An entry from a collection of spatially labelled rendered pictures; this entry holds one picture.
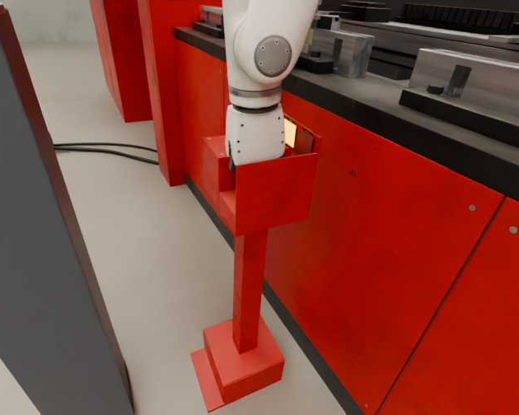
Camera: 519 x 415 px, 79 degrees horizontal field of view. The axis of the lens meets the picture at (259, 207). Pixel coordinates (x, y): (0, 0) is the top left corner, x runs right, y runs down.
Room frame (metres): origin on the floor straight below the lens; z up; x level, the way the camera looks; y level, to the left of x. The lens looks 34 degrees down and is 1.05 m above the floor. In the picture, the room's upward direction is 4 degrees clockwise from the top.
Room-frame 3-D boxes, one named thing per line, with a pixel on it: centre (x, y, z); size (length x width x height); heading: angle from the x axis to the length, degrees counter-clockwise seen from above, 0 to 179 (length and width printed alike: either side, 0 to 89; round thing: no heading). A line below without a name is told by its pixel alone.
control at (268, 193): (0.58, 0.02, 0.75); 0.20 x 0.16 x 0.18; 27
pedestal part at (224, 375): (0.57, 0.04, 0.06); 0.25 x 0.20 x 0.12; 117
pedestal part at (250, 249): (0.58, 0.02, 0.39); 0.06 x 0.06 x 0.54; 27
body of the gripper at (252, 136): (0.53, 0.02, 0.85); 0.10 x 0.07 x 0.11; 117
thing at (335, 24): (1.05, -0.11, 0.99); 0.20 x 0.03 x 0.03; 32
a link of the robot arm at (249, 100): (0.53, 0.02, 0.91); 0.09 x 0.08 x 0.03; 117
